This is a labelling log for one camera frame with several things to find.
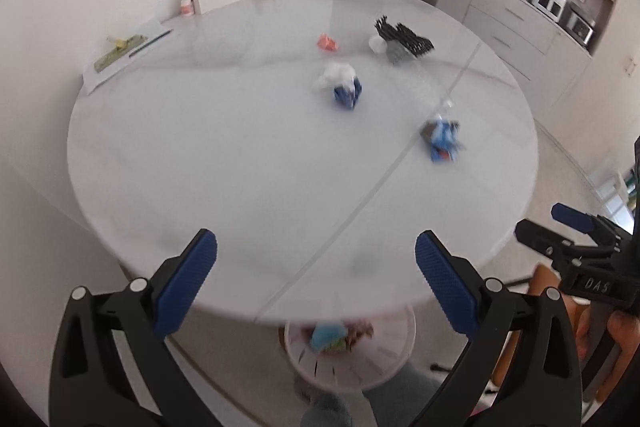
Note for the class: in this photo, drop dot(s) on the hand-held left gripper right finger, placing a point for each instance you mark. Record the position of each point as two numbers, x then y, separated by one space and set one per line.
445 282

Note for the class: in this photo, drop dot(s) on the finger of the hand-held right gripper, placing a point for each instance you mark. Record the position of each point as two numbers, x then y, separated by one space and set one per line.
572 217
542 239

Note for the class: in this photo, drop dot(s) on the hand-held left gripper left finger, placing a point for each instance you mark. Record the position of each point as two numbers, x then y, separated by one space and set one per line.
187 282

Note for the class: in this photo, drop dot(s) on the white slotted bin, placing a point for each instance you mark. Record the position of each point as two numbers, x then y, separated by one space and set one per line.
350 372

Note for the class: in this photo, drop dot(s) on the blue snack wrapper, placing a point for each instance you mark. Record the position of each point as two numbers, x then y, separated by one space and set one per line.
442 139

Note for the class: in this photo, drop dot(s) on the dark blue paper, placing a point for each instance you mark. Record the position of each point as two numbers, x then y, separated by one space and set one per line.
347 94

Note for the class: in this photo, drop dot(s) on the clear plastic bottle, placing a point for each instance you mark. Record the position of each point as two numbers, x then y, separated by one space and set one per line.
395 53

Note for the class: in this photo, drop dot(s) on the white tissue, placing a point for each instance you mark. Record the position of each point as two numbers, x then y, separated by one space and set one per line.
332 74

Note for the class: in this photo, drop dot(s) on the black foam net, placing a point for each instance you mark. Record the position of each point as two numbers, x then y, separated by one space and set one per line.
406 38

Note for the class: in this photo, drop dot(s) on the pink paper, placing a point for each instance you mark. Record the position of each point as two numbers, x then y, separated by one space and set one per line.
327 43

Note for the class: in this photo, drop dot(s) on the person's right hand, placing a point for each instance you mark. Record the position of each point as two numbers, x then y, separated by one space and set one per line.
625 332

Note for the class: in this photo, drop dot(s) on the silver toaster oven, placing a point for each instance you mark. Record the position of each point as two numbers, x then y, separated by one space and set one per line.
580 27

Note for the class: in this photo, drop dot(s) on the grey drawer cabinet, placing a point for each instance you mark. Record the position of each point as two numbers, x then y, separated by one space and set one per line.
510 27

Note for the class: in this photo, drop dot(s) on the white paper sheet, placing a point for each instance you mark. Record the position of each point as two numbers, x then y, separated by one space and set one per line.
122 59

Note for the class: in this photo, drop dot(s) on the dark pencil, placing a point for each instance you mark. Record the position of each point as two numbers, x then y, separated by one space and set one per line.
150 42

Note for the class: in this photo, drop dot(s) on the yellow binder clip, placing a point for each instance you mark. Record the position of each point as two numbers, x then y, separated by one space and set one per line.
120 41

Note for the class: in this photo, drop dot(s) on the small pink-label bottle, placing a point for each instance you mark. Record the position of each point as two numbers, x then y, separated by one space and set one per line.
187 6

